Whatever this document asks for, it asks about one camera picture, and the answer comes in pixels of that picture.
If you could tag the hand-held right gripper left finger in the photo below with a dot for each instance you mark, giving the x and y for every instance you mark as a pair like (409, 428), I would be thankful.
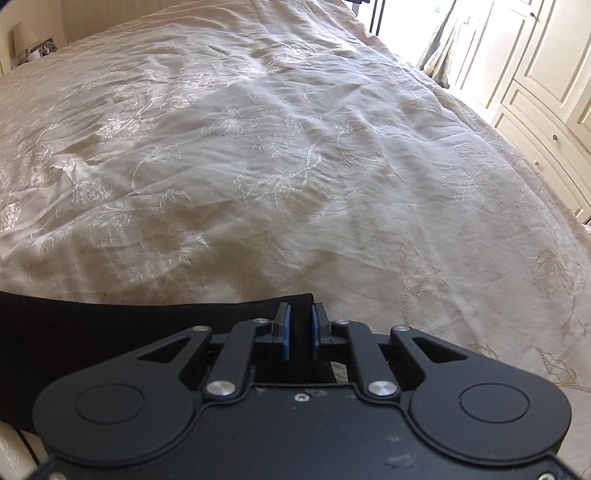
(286, 332)

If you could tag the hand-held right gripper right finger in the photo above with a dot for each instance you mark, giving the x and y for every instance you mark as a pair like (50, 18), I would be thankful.
(316, 332)

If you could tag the black pants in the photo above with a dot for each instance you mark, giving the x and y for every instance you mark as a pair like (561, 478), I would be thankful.
(69, 337)

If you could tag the cream embroidered bedspread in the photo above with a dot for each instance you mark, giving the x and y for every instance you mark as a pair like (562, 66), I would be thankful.
(277, 161)

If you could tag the pale curtain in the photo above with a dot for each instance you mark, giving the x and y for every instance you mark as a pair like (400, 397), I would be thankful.
(443, 55)

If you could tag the dark metal stand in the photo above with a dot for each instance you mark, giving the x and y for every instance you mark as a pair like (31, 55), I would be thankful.
(369, 14)

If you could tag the cream panelled wardrobe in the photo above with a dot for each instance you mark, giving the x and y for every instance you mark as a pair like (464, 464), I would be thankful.
(540, 69)

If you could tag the small bedside clutter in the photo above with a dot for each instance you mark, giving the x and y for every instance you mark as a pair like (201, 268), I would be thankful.
(44, 50)

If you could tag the cream bed frame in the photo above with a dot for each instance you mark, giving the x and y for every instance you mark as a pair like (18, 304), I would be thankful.
(16, 447)

